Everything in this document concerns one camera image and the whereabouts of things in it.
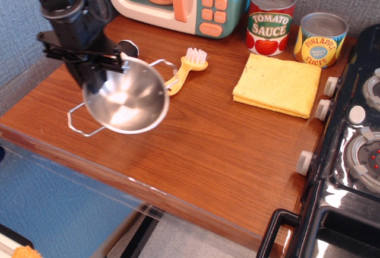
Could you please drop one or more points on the pineapple slices can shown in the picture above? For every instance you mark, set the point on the pineapple slices can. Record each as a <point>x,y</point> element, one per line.
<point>320,39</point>

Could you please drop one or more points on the grey stove knob upper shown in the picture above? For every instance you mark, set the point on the grey stove knob upper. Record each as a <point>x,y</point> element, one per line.
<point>330,86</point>

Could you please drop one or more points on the grey stove knob middle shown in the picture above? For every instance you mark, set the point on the grey stove knob middle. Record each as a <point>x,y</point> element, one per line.
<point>322,109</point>

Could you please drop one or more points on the steel pan with wire handles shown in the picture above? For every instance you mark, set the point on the steel pan with wire handles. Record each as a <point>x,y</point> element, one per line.
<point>131,102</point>

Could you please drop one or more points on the grey stove knob lower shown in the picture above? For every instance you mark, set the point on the grey stove knob lower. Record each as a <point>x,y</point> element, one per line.
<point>304,162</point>

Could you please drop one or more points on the toy sushi roll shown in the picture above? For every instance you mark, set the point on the toy sushi roll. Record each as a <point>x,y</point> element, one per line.
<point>129,48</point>

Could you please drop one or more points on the grey stove knob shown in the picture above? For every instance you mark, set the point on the grey stove knob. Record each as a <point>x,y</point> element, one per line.
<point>322,109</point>
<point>330,86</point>
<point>304,162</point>

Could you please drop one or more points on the yellow folded cloth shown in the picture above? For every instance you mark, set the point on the yellow folded cloth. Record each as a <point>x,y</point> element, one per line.
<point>283,86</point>

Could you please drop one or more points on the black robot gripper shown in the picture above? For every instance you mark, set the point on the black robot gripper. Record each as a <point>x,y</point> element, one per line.
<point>78,39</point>

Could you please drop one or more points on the yellow toy dish brush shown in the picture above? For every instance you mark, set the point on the yellow toy dish brush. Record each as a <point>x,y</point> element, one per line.
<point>194,60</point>

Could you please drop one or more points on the tomato sauce can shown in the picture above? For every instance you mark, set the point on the tomato sauce can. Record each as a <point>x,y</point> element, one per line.
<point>268,28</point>

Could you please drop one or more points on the black toy stove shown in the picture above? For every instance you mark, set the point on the black toy stove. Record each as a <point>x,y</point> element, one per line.
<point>340,200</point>

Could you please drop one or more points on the orange object at bottom left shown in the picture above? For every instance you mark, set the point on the orange object at bottom left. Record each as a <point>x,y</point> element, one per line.
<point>25,252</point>

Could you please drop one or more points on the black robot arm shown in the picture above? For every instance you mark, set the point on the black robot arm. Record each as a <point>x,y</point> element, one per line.
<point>101,8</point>

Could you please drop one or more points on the white round stove button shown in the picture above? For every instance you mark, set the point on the white round stove button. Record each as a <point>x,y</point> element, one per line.
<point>356,115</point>

